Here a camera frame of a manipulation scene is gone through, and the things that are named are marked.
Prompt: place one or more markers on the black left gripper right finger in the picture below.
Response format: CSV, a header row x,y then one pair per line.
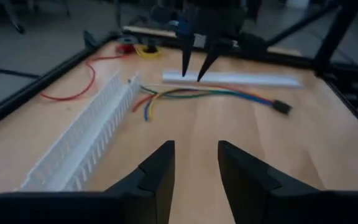
x,y
253,189

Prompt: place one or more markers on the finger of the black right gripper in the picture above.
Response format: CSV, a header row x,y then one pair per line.
x,y
211,56
186,46

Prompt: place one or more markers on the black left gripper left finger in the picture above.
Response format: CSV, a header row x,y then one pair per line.
x,y
148,186

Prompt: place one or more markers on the chair base with castors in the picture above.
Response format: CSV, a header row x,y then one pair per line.
x,y
14,21

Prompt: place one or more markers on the white duct cover strip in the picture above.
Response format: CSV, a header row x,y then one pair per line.
x,y
235,78

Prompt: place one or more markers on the black aluminium table frame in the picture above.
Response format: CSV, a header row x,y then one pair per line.
x,y
26,91

